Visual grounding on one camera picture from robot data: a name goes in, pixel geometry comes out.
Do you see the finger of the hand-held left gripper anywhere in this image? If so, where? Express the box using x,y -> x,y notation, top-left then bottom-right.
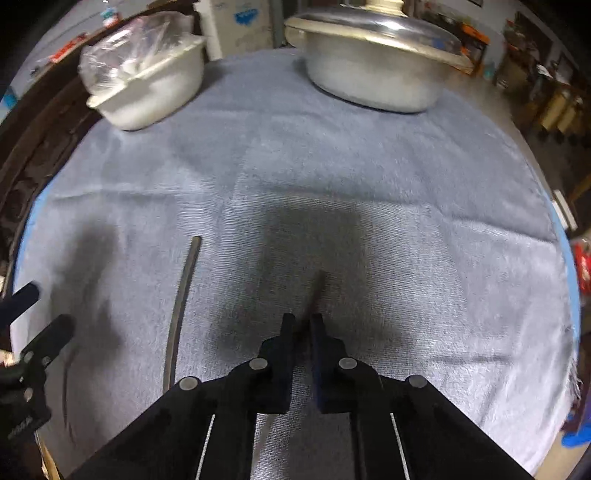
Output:
21,315 -> 75,370
0,282 -> 41,334

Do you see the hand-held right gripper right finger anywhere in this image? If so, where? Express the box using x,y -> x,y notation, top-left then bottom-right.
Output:
308,313 -> 536,480

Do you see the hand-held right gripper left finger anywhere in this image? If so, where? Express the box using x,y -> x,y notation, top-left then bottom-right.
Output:
65,313 -> 296,480

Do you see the dark chopstick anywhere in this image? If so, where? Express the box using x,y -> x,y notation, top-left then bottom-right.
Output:
163,236 -> 203,393

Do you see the dark wooden sideboard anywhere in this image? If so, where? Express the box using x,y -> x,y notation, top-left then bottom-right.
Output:
0,9 -> 121,296

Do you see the grey cloth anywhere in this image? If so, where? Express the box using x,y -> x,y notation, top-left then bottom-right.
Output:
9,48 -> 580,480

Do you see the white bowl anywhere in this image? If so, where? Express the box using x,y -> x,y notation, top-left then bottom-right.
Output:
87,36 -> 207,131

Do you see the red packet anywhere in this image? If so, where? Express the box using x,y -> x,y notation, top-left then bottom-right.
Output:
48,32 -> 88,64

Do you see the blue table mat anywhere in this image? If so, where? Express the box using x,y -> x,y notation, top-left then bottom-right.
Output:
11,185 -> 583,480

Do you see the blue plastic bag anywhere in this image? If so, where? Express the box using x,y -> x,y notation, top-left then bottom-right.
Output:
561,411 -> 591,448

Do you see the red container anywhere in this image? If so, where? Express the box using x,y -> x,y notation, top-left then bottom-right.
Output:
573,240 -> 591,296

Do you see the large aluminium pot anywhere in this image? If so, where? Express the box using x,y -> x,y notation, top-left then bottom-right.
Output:
295,28 -> 462,114

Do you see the red-capped bottle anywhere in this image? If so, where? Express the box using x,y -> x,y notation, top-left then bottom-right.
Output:
100,0 -> 122,27

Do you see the white cardboard box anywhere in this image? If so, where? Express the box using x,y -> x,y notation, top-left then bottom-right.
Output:
198,0 -> 273,61

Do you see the shelf with orange boxes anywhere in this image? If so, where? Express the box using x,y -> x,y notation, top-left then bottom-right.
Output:
457,9 -> 591,144

